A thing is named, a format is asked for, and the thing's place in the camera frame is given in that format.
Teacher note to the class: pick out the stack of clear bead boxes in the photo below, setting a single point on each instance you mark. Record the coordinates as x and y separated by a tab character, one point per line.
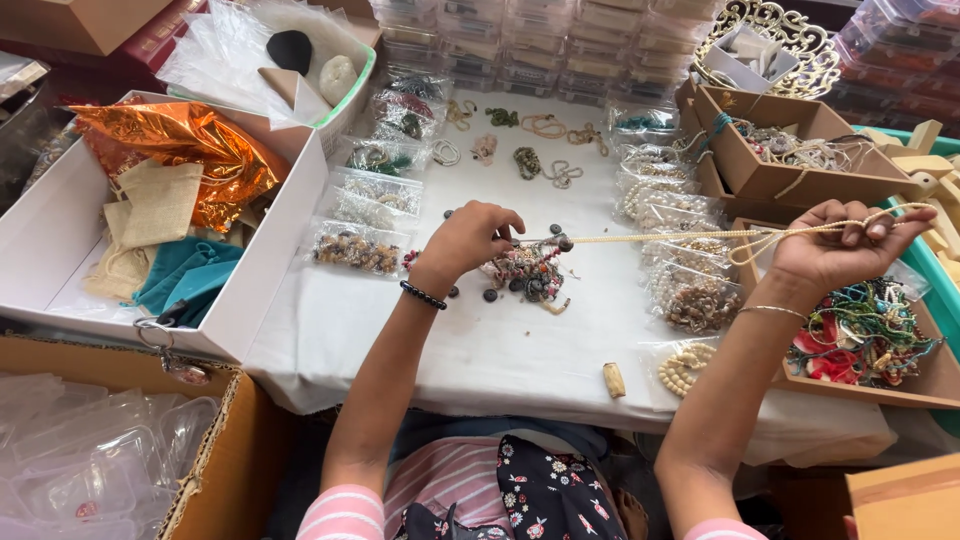
900	60

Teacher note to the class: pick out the white rough stone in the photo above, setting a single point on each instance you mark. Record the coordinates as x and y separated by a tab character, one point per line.
338	79

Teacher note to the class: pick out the white basket of plastic bags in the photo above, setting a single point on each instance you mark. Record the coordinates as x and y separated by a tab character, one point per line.
240	60

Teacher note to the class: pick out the pink striped shirt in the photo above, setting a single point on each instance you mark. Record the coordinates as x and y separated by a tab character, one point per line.
442	480

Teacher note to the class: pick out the person's right hand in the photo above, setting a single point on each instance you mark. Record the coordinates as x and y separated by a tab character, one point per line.
821	259

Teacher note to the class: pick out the teal tray of wooden pieces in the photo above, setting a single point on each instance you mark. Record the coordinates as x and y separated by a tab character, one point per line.
937	180

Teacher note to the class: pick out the thin silver bangle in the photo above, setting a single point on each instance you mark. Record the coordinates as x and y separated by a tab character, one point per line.
772	310

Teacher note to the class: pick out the small white open box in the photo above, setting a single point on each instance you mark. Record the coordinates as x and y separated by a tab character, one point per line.
746	56

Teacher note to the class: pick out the gold ornate tray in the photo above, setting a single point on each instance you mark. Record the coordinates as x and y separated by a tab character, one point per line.
810	52

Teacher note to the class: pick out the cardboard carton of plastic containers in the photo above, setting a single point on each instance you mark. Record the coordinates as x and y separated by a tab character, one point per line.
120	450

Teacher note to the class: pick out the white tablecloth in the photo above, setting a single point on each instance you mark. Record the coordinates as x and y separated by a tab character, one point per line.
487	352

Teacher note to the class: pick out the beige burlap pouch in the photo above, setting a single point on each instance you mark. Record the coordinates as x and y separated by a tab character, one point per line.
154	206

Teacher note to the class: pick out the large white cardboard box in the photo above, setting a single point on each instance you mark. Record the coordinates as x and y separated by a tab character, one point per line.
262	247

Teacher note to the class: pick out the plain cardboard box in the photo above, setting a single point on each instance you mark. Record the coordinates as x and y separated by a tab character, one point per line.
907	499

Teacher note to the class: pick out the red patterned box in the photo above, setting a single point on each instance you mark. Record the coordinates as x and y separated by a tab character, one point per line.
161	34

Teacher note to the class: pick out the stack of clear plastic boxes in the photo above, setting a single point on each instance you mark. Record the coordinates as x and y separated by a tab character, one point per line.
540	45

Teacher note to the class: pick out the black floral fabric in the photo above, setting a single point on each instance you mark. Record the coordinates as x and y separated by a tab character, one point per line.
555	487

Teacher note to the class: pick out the silver foil bag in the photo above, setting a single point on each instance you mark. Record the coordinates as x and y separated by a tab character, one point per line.
19	75

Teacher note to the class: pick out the long cream bead strand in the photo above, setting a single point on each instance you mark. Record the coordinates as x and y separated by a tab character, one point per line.
660	236

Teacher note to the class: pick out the teal fabric pouch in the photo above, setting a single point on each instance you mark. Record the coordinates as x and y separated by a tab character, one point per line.
187	281

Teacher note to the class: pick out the row of clear bead bags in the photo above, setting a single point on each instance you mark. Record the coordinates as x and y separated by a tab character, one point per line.
675	247
367	225

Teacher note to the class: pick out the person's left hand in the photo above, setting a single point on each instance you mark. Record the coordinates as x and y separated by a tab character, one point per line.
461	244

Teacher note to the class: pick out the metal keyring with pendant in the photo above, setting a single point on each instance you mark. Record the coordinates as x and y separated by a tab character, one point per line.
169	352

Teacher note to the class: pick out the black stone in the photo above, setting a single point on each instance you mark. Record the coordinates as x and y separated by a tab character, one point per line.
290	51

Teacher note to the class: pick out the bone tube bead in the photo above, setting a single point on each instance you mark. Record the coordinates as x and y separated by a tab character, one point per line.
614	380

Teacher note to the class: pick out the orange foil bag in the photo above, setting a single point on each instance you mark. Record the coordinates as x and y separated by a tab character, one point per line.
195	150

